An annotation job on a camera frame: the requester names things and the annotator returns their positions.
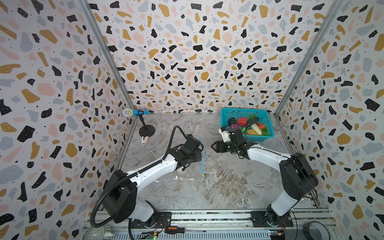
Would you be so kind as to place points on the blue microphone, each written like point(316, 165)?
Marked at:
point(130, 112)

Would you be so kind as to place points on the orange carrot toy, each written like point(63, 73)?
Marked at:
point(261, 126)

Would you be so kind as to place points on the dark avocado toy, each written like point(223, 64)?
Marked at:
point(232, 121)

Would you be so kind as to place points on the black microphone stand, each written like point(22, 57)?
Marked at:
point(145, 130)

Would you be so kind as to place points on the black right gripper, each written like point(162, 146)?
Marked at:
point(222, 146)

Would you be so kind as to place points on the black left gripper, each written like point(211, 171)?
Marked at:
point(198, 153)

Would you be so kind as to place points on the white radish toy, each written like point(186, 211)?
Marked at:
point(256, 129)

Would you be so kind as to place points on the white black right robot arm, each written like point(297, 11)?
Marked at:
point(298, 178)

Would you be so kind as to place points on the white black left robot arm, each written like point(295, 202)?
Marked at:
point(119, 197)

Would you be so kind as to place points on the orange handle screwdriver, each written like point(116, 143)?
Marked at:
point(173, 230)

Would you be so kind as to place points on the green lettuce toy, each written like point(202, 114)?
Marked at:
point(265, 132)

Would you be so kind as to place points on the teal plastic basket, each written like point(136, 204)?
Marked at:
point(236, 113)

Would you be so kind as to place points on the clear zip top bag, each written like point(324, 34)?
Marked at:
point(218, 182)

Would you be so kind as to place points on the grey tape roll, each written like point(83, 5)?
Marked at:
point(315, 230)

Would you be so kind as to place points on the dark eggplant toy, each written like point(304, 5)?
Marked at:
point(250, 122)

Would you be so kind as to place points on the pink white small device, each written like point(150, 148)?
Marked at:
point(144, 140)

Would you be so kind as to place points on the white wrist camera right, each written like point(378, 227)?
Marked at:
point(224, 132)

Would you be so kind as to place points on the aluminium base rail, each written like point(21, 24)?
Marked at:
point(236, 224)

